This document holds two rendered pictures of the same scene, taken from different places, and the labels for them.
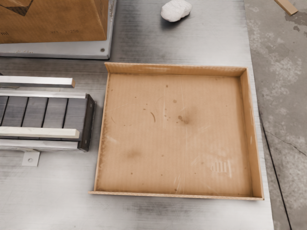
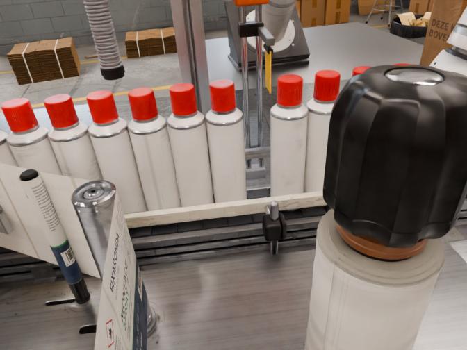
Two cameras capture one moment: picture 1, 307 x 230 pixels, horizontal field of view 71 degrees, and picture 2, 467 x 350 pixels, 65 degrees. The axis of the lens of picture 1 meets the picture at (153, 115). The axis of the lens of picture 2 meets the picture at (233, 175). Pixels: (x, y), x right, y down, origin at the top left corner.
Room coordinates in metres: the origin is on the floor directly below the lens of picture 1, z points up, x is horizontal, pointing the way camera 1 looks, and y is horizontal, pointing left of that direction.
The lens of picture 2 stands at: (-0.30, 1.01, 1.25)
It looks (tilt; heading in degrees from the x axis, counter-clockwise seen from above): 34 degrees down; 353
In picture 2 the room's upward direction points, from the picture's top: 4 degrees counter-clockwise
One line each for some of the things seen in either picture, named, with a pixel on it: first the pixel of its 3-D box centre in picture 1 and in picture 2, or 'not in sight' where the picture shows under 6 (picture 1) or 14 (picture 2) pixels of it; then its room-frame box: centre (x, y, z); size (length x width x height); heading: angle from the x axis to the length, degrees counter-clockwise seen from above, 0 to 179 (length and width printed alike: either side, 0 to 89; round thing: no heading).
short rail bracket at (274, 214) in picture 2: not in sight; (274, 235); (0.07, 0.91, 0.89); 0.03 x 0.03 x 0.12; 88
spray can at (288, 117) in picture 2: not in sight; (288, 146); (0.15, 0.87, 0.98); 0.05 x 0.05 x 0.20
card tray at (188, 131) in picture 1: (175, 126); not in sight; (0.12, -0.04, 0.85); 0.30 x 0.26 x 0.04; 88
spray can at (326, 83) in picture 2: not in sight; (322, 141); (0.16, 0.82, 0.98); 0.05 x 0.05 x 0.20
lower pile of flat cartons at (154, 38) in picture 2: not in sight; (151, 42); (4.77, 1.36, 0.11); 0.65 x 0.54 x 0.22; 92
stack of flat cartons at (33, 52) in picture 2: not in sight; (46, 60); (4.17, 2.51, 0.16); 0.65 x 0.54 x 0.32; 100
